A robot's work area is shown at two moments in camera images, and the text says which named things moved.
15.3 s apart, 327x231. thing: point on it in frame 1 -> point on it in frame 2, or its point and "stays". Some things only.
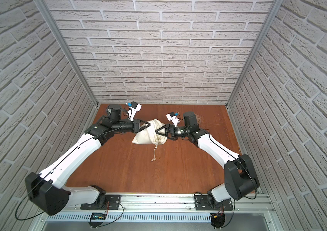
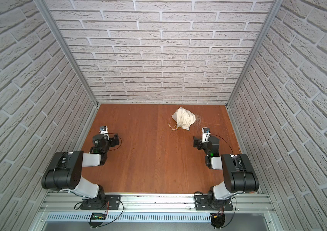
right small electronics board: (217, 219) stays
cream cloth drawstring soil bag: (150, 136) -> (184, 119)
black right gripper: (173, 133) -> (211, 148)
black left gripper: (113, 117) -> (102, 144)
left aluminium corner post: (49, 19) stays
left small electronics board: (97, 216) stays
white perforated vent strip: (132, 217) stays
